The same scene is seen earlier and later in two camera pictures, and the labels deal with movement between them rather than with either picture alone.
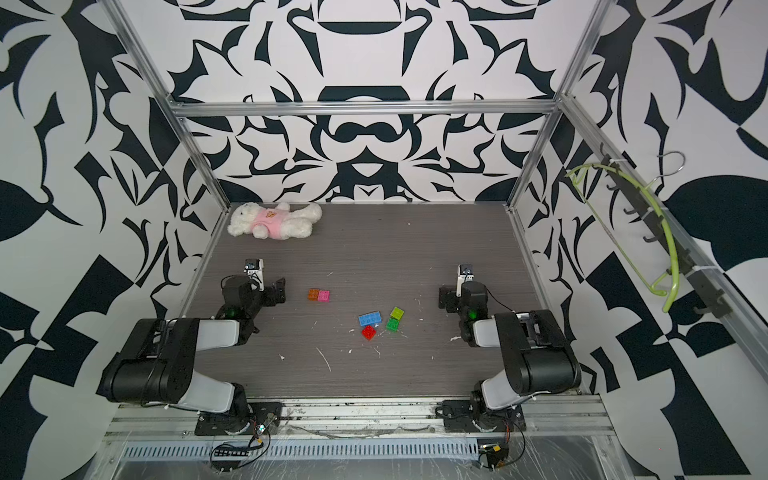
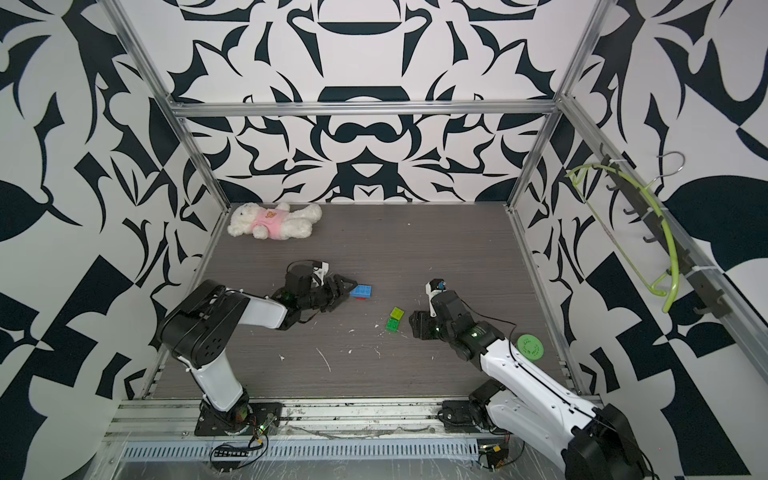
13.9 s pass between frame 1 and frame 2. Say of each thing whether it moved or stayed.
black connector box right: stayed
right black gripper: moved
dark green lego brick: stayed
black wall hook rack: stayed
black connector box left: stayed
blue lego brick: moved
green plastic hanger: stayed
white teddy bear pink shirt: stayed
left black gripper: moved
